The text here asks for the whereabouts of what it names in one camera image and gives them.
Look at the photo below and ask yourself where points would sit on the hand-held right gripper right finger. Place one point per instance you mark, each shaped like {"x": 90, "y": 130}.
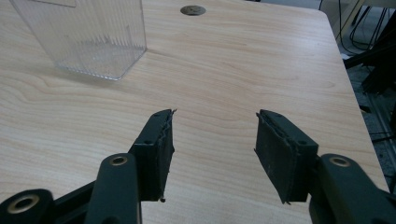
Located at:
{"x": 281, "y": 155}

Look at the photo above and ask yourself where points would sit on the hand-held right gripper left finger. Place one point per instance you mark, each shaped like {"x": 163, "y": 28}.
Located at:
{"x": 155, "y": 155}

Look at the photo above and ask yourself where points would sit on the black metal stand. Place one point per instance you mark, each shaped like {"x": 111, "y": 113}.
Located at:
{"x": 378, "y": 59}

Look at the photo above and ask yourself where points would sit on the clear ribbed plastic container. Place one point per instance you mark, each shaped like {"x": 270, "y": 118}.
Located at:
{"x": 90, "y": 40}

